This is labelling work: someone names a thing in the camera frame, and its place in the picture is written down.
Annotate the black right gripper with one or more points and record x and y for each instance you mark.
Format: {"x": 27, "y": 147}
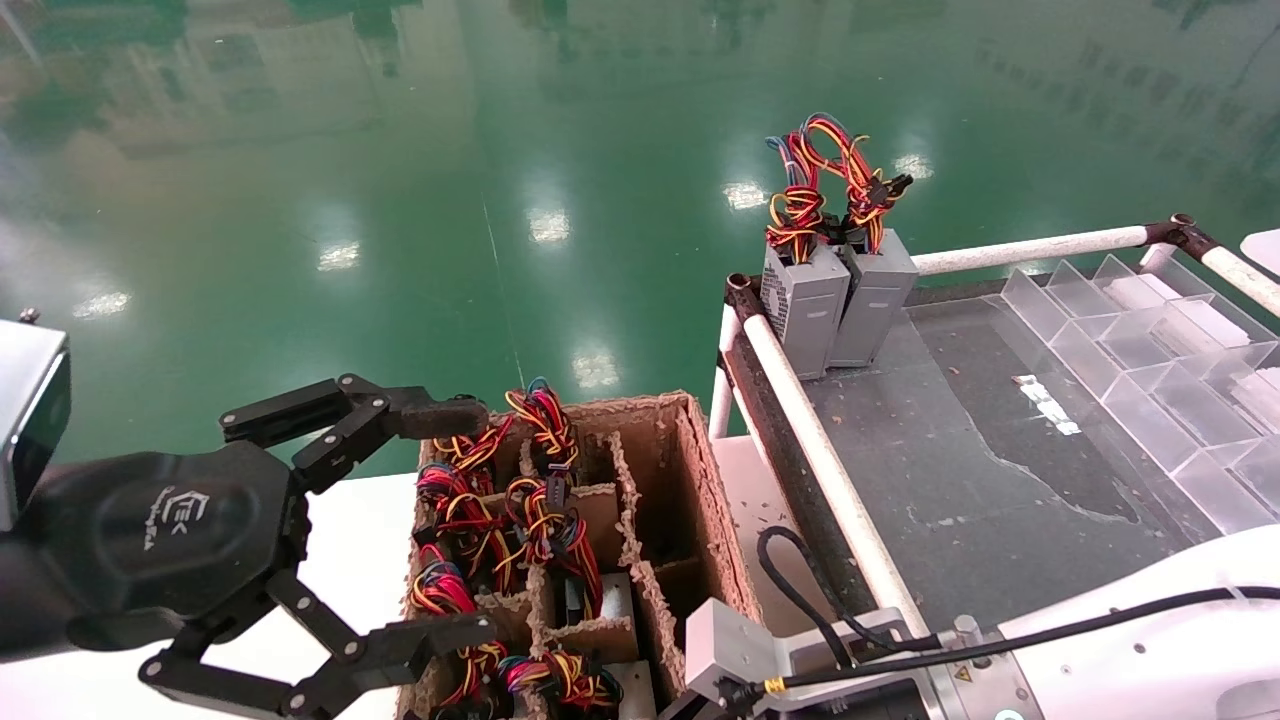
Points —
{"x": 860, "y": 705}

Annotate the black pipe corner joint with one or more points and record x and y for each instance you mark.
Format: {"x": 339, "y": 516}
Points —
{"x": 1185, "y": 232}
{"x": 742, "y": 293}

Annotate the white cart post pipe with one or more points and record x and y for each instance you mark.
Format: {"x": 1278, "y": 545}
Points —
{"x": 720, "y": 380}

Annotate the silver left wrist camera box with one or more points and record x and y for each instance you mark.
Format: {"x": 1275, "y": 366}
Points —
{"x": 30, "y": 400}

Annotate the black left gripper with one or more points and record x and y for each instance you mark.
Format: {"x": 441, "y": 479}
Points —
{"x": 170, "y": 540}

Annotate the gray right wrist camera bracket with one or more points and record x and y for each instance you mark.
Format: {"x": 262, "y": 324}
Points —
{"x": 730, "y": 640}

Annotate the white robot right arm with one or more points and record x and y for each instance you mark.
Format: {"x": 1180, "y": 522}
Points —
{"x": 1150, "y": 670}

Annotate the white label strip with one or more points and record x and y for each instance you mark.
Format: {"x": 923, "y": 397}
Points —
{"x": 1045, "y": 405}

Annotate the long white cart pipe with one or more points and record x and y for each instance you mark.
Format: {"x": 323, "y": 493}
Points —
{"x": 830, "y": 470}

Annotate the white side table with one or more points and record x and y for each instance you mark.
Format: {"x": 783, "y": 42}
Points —
{"x": 1265, "y": 250}

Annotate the black cart side rail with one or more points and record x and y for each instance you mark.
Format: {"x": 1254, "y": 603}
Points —
{"x": 765, "y": 410}

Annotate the brown cardboard divider box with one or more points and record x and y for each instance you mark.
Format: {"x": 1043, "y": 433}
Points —
{"x": 690, "y": 480}

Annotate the white foam piece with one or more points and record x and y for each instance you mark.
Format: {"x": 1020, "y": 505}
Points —
{"x": 1135, "y": 292}
{"x": 1262, "y": 395}
{"x": 1205, "y": 322}

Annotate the clear acrylic divider tray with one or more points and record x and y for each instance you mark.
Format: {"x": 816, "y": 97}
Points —
{"x": 1150, "y": 400}

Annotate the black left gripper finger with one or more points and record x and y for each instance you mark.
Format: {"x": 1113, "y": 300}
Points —
{"x": 440, "y": 418}

